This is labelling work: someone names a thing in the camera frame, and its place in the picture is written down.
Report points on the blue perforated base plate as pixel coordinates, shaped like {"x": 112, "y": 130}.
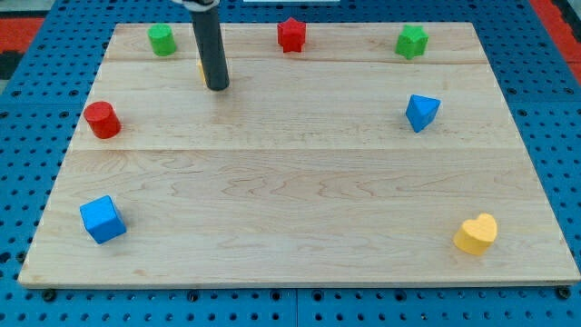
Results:
{"x": 41, "y": 104}

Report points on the green cylinder block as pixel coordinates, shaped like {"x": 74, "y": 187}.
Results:
{"x": 161, "y": 39}

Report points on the yellow block behind rod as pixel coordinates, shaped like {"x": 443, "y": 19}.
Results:
{"x": 201, "y": 71}

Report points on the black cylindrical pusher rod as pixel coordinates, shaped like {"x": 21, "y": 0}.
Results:
{"x": 208, "y": 35}

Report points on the blue cube block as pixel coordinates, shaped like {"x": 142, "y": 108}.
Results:
{"x": 102, "y": 220}

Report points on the blue triangular prism block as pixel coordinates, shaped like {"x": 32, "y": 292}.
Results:
{"x": 421, "y": 111}

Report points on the light wooden board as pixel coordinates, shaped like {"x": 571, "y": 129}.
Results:
{"x": 304, "y": 173}

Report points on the green star block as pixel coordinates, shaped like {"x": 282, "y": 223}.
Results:
{"x": 412, "y": 41}

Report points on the red cylinder block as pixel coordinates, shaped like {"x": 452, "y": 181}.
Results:
{"x": 102, "y": 119}

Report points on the yellow heart block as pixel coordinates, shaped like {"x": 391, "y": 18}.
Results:
{"x": 475, "y": 236}

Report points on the red star block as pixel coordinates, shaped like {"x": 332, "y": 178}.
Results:
{"x": 291, "y": 35}

